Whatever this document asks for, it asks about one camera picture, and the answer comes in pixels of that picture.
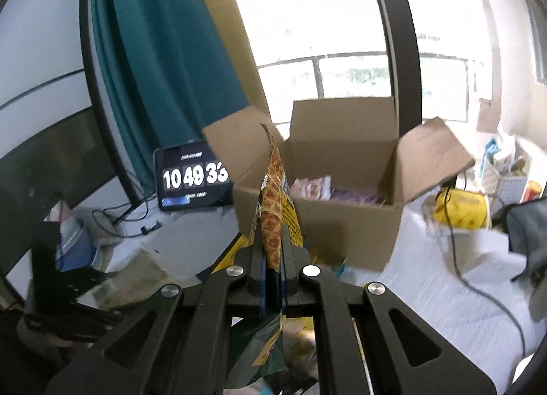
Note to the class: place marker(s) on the thin black curved pole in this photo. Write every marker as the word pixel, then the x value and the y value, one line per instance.
pixel 86 36

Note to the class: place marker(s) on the yellow orange patterned snack packet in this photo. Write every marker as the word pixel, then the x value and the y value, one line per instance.
pixel 273 207

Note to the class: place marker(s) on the dark grey cloth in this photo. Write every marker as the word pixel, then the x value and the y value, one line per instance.
pixel 530 232

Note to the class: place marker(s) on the yellow plastic bag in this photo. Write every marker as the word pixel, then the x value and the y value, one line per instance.
pixel 463 207

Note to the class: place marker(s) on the window with metal railing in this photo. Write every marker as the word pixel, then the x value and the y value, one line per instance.
pixel 333 14

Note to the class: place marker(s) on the yellow black snack packet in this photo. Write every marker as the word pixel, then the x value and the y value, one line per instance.
pixel 233 256

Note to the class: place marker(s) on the brown cardboard box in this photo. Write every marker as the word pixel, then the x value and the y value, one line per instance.
pixel 342 232

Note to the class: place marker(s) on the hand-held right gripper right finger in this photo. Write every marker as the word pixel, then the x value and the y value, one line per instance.
pixel 295 288

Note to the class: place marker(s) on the brown clear snack packet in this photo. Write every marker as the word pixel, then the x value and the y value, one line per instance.
pixel 136 279

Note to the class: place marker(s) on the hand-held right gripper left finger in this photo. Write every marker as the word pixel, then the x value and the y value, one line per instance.
pixel 251 284

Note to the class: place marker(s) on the white paper sheet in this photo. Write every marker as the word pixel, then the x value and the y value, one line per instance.
pixel 495 254

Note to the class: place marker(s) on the white perforated basket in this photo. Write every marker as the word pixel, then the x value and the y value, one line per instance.
pixel 500 183

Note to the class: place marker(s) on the pink white snack packet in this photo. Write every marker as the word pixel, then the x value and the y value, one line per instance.
pixel 310 187

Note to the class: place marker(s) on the teal curtain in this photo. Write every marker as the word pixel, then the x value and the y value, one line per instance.
pixel 149 57

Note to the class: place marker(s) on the black tablet with clock display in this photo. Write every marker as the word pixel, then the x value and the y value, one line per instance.
pixel 192 177

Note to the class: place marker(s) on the tan cardboard sheet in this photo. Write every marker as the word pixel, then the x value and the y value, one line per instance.
pixel 222 14

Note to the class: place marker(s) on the red yellow can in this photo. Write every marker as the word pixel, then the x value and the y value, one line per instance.
pixel 533 192

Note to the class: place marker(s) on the purple snack packet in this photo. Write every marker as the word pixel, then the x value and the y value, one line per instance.
pixel 354 196

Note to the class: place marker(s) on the blue white packet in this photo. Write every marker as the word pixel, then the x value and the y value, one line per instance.
pixel 77 245

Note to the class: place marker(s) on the thick black pole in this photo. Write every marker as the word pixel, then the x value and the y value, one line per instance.
pixel 401 57

